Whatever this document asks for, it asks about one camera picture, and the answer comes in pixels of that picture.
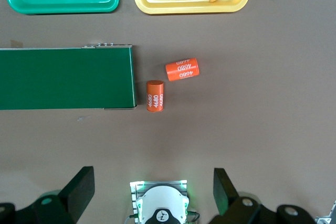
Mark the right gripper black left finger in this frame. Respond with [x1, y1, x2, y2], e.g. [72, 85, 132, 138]
[0, 166, 96, 224]

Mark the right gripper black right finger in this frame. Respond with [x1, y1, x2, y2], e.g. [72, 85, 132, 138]
[208, 167, 324, 224]

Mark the orange cylindrical battery cell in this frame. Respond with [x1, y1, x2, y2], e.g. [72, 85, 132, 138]
[165, 57, 201, 82]
[145, 79, 165, 114]

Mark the aluminium corner profile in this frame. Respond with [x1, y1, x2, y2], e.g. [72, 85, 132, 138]
[314, 215, 334, 224]

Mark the green conveyor belt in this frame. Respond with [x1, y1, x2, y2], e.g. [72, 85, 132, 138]
[0, 42, 138, 111]

